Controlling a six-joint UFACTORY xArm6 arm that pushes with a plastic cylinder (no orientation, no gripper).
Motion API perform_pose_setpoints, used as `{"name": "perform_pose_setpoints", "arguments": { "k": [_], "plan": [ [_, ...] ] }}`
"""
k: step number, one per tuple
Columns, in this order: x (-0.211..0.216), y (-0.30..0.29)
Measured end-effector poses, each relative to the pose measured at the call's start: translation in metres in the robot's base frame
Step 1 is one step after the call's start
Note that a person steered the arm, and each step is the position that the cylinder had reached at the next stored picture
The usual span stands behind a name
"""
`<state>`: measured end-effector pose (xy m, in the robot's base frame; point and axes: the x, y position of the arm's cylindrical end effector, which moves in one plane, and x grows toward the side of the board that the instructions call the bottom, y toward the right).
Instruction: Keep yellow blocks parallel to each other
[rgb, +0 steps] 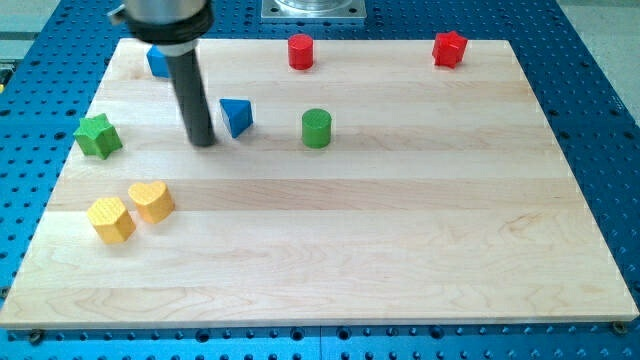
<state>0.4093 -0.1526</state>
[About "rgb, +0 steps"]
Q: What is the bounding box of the green star block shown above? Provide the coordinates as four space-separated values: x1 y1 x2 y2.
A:
73 113 123 160

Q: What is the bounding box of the blue perforated metal plate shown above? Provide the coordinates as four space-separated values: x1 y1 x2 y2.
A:
1 0 639 359

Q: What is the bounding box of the green cylinder block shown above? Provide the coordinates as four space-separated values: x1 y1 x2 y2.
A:
301 108 332 148

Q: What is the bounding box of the red cylinder block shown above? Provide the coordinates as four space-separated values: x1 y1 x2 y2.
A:
287 34 314 70

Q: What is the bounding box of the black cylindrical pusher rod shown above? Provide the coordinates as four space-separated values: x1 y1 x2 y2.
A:
166 49 215 147

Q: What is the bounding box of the blue cube block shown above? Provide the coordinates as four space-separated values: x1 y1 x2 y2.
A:
146 45 170 78

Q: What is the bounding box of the red star block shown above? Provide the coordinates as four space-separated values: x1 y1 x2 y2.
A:
432 31 468 69

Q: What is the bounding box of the blue triangular prism block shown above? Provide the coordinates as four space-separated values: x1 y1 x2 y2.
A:
219 99 253 138

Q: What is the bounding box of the yellow hexagon block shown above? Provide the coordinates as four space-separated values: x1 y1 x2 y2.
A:
87 197 136 244

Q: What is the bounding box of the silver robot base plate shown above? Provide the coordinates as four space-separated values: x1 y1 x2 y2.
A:
260 0 367 22

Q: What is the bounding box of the yellow heart block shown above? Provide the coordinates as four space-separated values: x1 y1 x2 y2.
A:
128 181 175 224

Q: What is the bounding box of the light wooden board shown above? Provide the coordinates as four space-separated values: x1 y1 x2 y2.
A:
1 39 638 329

